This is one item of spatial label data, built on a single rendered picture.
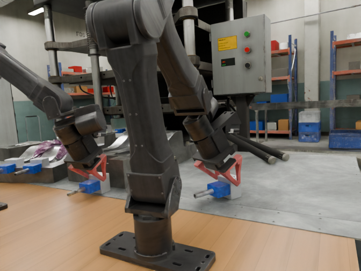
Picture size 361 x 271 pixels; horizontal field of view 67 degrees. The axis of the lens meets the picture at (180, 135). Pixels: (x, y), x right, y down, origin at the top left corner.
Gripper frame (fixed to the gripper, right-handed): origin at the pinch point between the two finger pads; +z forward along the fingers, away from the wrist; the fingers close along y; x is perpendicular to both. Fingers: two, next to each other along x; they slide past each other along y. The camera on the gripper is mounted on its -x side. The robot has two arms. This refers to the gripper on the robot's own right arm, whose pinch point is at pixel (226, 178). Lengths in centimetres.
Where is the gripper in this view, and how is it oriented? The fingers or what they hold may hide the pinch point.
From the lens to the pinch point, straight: 73.1
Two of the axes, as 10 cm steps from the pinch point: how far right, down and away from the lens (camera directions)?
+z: 4.6, 8.0, 3.8
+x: -6.9, 6.0, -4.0
